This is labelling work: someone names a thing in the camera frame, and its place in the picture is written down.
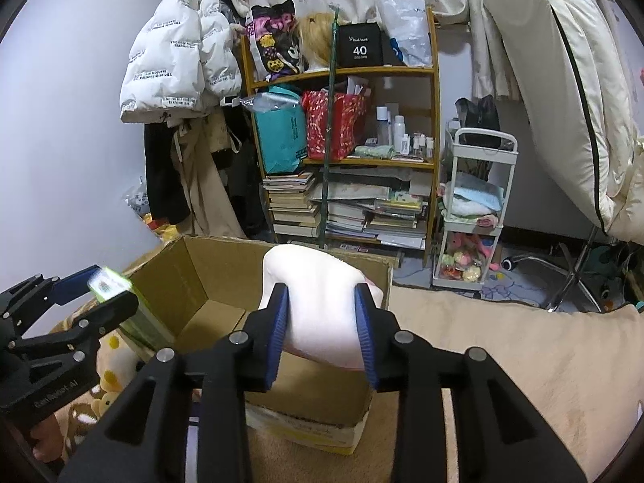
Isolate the black box marked 40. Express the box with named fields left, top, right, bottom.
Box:
left=337, top=23, right=383, bottom=68

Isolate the stack of books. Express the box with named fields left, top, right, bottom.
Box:
left=262, top=171, right=320, bottom=238

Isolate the red patterned bag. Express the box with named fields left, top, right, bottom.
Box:
left=302, top=89, right=369, bottom=161

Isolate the white rolling cart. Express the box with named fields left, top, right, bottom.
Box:
left=432, top=126, right=518, bottom=294

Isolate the yellow plush bear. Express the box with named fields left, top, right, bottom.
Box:
left=89, top=332, right=143, bottom=419

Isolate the translucent plastic bag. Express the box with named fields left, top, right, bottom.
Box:
left=376, top=0, right=432, bottom=66

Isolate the wooden bookshelf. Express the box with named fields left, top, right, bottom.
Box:
left=241, top=6, right=441, bottom=264

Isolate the cream padded recliner chair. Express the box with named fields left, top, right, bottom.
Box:
left=483, top=0, right=643, bottom=243

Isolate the white puffer jacket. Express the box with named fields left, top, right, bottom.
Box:
left=120, top=0, right=242, bottom=126

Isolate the beige trench coat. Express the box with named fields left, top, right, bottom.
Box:
left=171, top=118, right=246, bottom=239

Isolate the black pink cartoon bag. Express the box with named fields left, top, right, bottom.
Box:
left=246, top=0, right=302, bottom=82

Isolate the blonde wig head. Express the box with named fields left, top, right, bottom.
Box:
left=297, top=12, right=334, bottom=70

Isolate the beige patterned blanket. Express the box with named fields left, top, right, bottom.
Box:
left=49, top=255, right=644, bottom=483

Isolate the green tissue pack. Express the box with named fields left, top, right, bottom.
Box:
left=87, top=266, right=178, bottom=353

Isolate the teal shopping bag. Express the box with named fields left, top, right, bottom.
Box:
left=252, top=86, right=307, bottom=175

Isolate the open cardboard box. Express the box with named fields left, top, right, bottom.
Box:
left=123, top=237, right=372, bottom=456

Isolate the pink swirl sponge block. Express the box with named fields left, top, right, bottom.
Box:
left=259, top=244, right=384, bottom=371

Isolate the person left hand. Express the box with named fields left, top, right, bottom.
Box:
left=29, top=414, right=64, bottom=463

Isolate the green pole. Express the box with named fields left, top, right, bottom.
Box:
left=319, top=4, right=339, bottom=250

